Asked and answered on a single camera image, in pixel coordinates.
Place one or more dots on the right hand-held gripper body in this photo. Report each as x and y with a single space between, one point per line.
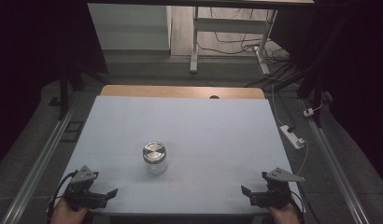
273 194

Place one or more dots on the small white adapter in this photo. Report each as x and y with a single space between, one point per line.
308 112

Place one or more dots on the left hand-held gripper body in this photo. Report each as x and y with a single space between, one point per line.
83 194

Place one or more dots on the clear glass jar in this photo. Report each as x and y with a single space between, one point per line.
157 168

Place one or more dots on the black curtain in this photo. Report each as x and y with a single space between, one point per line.
27 62
354 77

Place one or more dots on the black metal stand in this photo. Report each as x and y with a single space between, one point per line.
64 93
317 93

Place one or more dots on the aluminium floor rail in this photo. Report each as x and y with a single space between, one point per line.
336 168
40 165

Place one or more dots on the white table cover sheet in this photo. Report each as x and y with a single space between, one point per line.
180 140

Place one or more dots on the white desk frame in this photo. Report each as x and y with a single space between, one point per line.
230 26

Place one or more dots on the person's right hand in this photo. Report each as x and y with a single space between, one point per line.
283 216

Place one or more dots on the white power strip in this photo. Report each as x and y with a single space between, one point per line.
291 137

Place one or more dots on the person's left hand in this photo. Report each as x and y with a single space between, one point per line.
66 215

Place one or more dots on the black floor plate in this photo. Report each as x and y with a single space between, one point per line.
72 131

